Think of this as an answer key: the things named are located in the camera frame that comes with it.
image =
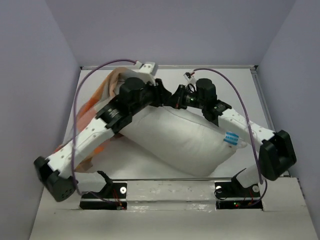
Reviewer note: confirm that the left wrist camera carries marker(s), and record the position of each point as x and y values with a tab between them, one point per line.
146	71

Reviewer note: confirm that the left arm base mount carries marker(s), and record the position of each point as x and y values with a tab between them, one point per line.
112	197

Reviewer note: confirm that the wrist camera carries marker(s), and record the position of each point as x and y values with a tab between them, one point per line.
189	76
146	71

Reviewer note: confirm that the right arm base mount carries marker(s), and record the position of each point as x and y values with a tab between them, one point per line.
232	196

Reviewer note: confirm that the orange blue checked pillowcase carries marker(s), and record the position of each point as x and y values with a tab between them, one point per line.
108	89

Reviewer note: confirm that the blue pillow label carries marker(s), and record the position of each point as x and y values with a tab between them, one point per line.
231	138

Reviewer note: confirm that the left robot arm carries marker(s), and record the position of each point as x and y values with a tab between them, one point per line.
57	171

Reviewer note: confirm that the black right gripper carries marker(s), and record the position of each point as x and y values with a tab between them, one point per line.
176	100

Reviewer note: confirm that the white pillow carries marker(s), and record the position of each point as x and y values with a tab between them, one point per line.
183	140

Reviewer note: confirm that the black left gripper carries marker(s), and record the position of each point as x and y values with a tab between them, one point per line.
160	95

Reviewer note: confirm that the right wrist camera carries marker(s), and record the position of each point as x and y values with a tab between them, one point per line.
189	76

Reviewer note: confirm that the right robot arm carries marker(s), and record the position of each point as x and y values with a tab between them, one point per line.
274	151

